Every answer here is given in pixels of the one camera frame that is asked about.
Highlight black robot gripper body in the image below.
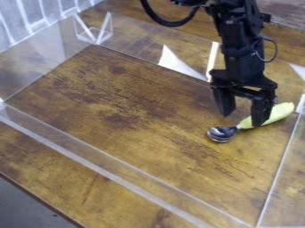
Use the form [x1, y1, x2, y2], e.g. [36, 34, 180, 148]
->
[210, 38, 278, 100]

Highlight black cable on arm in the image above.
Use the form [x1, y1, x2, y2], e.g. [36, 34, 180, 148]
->
[137, 0, 200, 29]

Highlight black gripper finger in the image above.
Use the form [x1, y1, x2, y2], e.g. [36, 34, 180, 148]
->
[251, 95, 276, 127]
[212, 88, 235, 117]

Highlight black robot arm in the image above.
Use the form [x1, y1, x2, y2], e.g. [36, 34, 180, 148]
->
[171, 0, 278, 126]

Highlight green handled metal spoon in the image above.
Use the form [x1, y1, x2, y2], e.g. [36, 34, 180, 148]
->
[206, 102, 294, 143]

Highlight black bar in background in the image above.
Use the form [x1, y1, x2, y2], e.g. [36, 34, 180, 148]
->
[260, 13, 271, 23]

